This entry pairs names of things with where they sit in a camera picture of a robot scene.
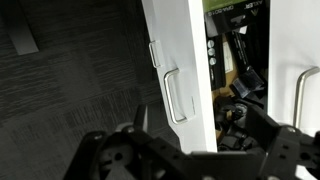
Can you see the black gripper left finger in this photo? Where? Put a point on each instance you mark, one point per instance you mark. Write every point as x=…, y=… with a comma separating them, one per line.
x=141, y=118

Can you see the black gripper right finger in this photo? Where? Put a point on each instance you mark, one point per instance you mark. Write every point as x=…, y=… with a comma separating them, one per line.
x=261, y=126

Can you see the heap of black parts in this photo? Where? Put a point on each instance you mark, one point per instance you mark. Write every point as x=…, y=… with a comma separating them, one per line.
x=230, y=113

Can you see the shiny black packet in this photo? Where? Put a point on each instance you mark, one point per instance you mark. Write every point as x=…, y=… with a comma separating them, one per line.
x=248, y=83

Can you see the black device with silver buttons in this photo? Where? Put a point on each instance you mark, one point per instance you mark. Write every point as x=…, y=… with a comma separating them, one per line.
x=218, y=73

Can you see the white paper label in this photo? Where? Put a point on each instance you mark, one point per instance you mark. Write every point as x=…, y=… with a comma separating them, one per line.
x=228, y=56

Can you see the plain black box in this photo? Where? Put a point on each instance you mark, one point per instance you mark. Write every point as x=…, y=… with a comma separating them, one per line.
x=248, y=50

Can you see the black box with white print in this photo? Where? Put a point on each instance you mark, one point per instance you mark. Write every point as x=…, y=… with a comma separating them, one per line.
x=230, y=20

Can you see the green packaged box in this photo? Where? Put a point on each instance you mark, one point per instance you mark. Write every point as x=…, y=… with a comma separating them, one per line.
x=220, y=4

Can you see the grey flat floor bar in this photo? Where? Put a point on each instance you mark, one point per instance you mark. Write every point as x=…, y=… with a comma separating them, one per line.
x=23, y=36

